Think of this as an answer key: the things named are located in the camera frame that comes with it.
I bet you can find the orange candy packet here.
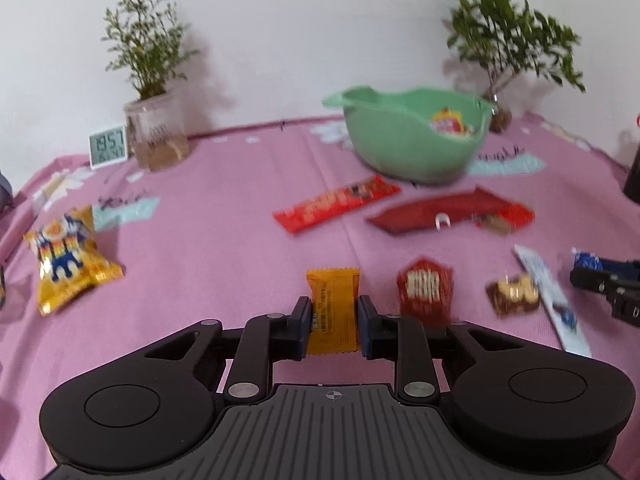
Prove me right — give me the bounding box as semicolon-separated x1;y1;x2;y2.
306;267;362;356

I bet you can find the yellow red label snack packet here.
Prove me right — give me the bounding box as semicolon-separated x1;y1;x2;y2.
431;106;476;138

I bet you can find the long red snack packet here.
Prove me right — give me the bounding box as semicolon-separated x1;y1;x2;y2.
273;176;402;233

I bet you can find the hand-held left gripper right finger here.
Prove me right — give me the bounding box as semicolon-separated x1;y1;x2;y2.
358;296;541;406

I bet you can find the dark cylindrical container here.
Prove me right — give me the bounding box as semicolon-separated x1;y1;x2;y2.
622;130;640;198

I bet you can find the small brown biscuit packet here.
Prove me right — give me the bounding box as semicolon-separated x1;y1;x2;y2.
486;274;541;317

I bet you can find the yellow puffed snack packet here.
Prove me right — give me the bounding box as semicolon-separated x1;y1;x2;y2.
23;205;124;317

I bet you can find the white digital clock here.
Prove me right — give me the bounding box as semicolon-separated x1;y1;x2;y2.
89;125;129;168

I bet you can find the pink printed tablecloth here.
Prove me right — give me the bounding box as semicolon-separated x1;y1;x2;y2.
0;110;640;466

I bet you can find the green plastic bowl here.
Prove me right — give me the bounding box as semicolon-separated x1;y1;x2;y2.
321;86;496;185

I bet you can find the small blue snack packet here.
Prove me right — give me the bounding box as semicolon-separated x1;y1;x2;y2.
572;249;608;272

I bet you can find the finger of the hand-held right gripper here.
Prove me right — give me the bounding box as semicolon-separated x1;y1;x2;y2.
570;268;621;294
602;258;640;281

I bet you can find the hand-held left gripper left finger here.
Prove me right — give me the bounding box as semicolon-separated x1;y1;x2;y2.
127;296;313;406

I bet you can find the long white blue snack packet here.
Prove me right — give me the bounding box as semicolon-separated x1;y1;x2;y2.
514;245;593;358

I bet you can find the leafy plant in glass vase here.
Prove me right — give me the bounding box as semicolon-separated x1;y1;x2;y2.
442;0;586;134

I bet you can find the thin plant in clear pot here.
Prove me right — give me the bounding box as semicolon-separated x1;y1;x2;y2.
102;0;193;170

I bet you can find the dark red biscuit packet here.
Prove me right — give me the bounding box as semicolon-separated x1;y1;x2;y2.
365;186;536;237

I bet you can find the small red stick snack packet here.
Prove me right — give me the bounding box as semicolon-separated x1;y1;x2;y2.
397;258;455;328

